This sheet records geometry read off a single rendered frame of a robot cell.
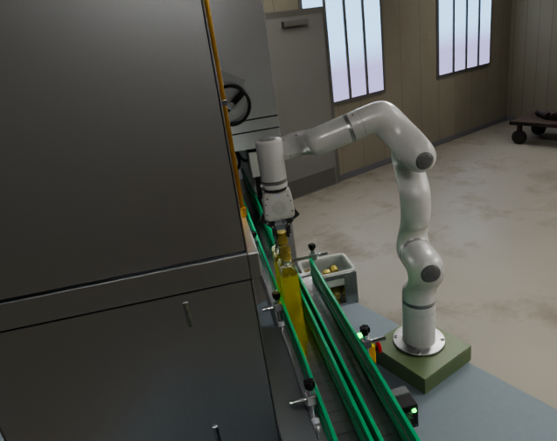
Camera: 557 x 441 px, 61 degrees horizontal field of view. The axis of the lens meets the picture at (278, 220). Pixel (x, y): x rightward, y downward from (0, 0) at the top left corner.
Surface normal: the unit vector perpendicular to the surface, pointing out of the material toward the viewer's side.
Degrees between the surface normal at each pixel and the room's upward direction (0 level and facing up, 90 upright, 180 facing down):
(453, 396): 0
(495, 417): 0
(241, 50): 90
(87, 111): 90
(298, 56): 90
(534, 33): 90
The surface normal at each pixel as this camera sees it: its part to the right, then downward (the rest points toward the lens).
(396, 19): 0.57, 0.24
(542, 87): -0.81, 0.32
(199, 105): 0.18, 0.35
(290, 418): -0.13, -0.92
